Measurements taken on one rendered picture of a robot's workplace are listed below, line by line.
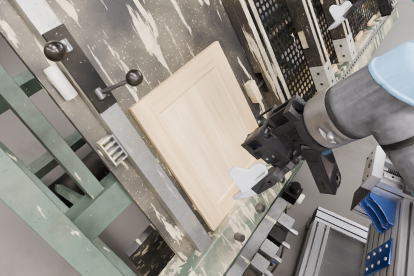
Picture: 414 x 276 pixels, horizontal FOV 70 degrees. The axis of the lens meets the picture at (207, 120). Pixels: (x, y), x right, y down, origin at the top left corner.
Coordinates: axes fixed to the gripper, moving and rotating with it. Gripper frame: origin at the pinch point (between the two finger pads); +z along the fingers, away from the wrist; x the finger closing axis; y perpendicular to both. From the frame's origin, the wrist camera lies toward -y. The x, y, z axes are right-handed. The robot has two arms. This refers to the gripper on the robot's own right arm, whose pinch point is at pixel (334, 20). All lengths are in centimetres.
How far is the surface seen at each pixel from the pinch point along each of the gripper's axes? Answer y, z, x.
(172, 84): 28, 20, 48
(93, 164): 36, 86, 60
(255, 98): 2.8, 26.4, 24.7
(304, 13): 6.1, 14.5, -16.3
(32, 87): 88, 110, 40
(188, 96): 22, 22, 46
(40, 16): 56, 6, 65
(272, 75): 3.3, 20.4, 16.9
